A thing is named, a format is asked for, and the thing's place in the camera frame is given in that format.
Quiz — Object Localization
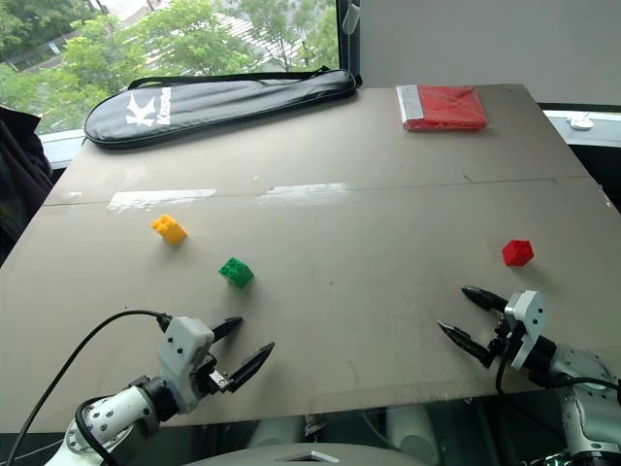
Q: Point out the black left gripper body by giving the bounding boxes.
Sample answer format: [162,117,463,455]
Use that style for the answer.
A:
[193,353,233,396]

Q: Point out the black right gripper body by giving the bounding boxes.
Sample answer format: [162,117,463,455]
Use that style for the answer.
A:
[486,315,516,366]

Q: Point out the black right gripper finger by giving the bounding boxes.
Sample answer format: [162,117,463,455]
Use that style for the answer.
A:
[436,318,498,371]
[460,286,509,312]

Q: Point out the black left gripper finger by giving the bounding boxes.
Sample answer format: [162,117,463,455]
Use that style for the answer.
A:
[226,341,277,394]
[210,316,244,344]

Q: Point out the red toy brick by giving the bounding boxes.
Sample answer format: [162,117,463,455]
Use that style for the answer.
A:
[501,238,535,267]

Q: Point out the green toy brick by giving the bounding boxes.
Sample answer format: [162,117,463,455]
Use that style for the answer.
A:
[217,256,255,289]

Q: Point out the yellow toy brick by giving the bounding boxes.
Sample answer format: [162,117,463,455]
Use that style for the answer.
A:
[150,214,189,246]

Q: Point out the red cloth in plastic bag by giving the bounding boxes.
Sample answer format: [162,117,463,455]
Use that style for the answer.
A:
[395,83,488,132]

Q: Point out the black racket bag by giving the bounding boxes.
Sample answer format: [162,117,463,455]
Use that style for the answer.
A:
[82,67,364,150]

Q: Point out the dark jacket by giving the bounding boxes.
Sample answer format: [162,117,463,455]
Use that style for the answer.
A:
[0,105,53,249]

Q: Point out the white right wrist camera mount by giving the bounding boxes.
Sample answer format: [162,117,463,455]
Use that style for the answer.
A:
[504,289,548,370]

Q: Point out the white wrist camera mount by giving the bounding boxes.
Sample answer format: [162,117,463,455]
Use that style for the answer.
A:
[504,289,548,370]
[156,316,215,415]

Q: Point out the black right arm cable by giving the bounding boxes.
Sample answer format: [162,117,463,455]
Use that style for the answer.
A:
[495,319,621,404]

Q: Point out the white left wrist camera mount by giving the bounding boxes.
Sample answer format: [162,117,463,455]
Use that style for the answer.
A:
[156,316,215,415]

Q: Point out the white blind cord pull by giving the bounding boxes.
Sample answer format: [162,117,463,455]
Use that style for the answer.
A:
[341,0,360,35]

